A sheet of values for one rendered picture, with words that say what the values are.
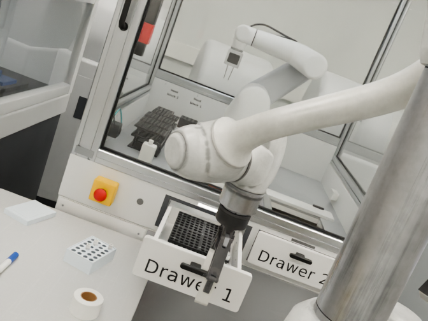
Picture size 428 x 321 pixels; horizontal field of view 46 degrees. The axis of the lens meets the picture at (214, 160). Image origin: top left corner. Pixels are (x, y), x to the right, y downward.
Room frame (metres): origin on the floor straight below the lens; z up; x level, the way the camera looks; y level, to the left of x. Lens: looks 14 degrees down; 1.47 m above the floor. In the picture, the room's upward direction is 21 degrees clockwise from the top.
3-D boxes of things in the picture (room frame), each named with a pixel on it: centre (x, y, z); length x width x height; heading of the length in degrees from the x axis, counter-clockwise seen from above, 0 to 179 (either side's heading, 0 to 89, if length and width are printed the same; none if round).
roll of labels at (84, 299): (1.02, 0.16, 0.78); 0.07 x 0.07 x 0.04
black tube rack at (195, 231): (1.36, -0.05, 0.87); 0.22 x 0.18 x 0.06; 1
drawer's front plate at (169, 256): (1.16, -0.05, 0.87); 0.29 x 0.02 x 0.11; 91
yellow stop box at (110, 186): (1.46, 0.29, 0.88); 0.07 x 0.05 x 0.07; 91
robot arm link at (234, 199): (1.07, -0.09, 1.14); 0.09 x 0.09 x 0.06
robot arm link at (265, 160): (1.06, -0.08, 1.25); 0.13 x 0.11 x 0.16; 137
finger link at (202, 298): (1.00, -0.09, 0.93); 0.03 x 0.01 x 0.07; 91
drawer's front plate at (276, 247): (1.49, -0.36, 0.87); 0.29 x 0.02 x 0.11; 91
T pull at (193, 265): (1.14, -0.05, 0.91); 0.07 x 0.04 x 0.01; 91
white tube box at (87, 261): (1.24, 0.22, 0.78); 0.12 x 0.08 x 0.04; 166
